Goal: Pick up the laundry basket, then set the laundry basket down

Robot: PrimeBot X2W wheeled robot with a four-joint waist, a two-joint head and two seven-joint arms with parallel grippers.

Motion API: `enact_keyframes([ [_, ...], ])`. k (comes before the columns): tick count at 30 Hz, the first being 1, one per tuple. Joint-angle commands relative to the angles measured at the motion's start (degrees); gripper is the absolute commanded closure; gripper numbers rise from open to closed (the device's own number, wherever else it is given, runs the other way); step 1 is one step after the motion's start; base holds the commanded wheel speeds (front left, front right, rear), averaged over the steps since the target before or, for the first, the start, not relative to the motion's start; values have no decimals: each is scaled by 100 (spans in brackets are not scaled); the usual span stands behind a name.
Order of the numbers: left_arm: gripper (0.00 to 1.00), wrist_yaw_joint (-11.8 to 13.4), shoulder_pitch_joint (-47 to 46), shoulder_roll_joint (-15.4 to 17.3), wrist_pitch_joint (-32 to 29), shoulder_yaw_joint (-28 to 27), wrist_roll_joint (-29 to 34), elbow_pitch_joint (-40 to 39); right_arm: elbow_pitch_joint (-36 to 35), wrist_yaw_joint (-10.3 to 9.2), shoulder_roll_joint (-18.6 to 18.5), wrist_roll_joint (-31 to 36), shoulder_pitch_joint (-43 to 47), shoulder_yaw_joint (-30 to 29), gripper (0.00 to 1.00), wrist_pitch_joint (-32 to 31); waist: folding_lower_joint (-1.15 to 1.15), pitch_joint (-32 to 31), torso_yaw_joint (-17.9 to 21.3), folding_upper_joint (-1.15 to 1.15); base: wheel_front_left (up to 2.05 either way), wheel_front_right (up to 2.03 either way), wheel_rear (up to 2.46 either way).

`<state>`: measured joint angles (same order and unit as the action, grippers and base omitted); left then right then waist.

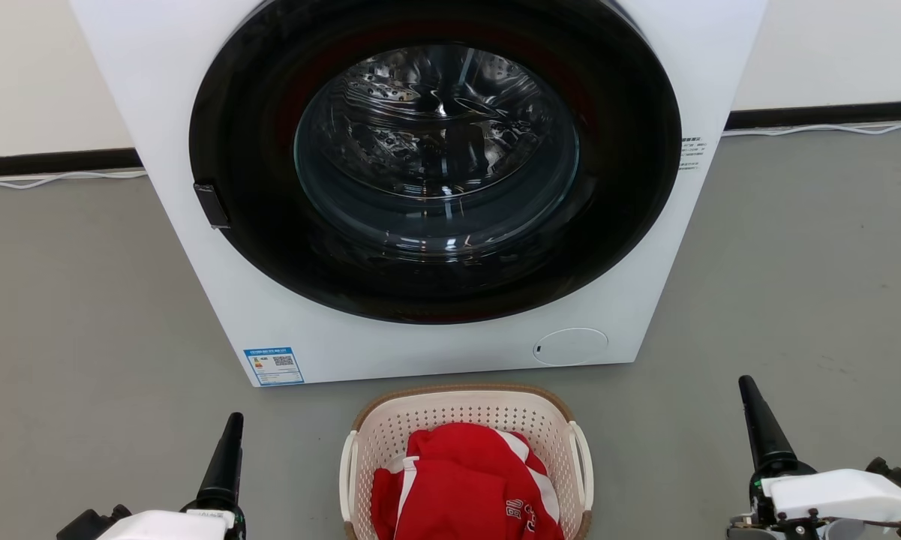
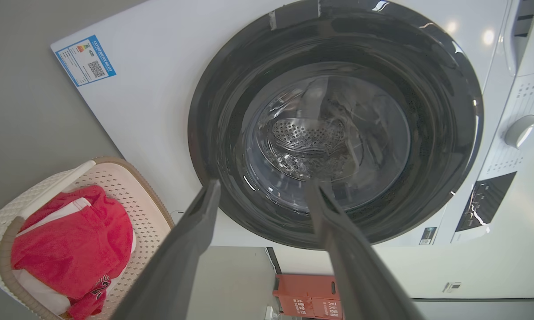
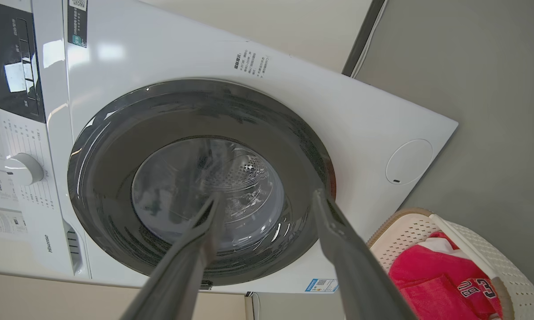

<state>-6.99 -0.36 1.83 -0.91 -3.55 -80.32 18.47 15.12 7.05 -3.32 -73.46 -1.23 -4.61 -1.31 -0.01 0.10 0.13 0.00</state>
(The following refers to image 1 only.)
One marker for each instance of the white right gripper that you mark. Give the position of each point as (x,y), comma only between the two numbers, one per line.
(840,495)

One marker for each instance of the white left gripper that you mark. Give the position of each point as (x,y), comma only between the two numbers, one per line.
(165,526)

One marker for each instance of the cream perforated laundry basket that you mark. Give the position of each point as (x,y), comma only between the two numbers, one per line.
(465,411)

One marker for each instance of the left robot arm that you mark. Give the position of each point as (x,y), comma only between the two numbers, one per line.
(94,525)

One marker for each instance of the blue energy label sticker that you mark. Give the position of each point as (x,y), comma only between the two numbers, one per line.
(274,366)

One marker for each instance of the round white filter cover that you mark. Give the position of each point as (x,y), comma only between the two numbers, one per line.
(570,346)

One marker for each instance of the red and white garment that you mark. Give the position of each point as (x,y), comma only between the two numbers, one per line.
(458,487)

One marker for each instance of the black round washer door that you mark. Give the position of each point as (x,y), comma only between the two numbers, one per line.
(630,187)

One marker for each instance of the small printed text sticker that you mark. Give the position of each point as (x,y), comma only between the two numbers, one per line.
(692,153)

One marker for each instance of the white front-load washing machine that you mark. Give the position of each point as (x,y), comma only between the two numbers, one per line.
(195,112)

